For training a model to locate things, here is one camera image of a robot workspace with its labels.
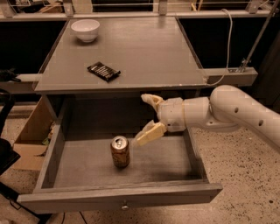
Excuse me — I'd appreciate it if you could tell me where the white cable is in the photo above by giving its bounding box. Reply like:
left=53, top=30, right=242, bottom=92
left=206, top=8, right=234, bottom=88

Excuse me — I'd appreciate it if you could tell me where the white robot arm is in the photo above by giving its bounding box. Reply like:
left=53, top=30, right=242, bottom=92
left=132, top=85, right=280, bottom=151

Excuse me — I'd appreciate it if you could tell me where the orange soda can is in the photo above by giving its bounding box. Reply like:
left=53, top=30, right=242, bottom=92
left=110, top=136, right=130, bottom=168

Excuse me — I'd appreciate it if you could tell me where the open grey top drawer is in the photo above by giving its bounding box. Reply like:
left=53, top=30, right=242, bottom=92
left=17, top=95, right=224, bottom=214

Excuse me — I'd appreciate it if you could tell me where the cardboard box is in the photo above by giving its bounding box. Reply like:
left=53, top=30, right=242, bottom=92
left=11, top=98, right=53, bottom=171

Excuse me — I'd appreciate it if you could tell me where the grey wooden cabinet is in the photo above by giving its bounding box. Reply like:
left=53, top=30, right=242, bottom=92
left=42, top=17, right=199, bottom=140

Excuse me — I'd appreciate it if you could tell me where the grey metal rail beam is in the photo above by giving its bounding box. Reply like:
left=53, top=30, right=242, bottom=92
left=0, top=67, right=257, bottom=95

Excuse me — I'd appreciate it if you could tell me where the black snack bar packet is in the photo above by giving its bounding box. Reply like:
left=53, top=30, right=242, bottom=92
left=87, top=61, right=121, bottom=82

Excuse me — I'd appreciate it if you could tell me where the metal drawer knob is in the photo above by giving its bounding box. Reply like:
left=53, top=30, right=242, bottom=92
left=121, top=200, right=129, bottom=211

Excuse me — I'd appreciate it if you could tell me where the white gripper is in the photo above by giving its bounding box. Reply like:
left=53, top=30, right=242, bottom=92
left=132, top=94, right=186, bottom=147

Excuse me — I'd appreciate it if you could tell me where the white ceramic bowl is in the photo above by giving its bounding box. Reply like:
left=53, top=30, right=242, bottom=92
left=71, top=19, right=100, bottom=43

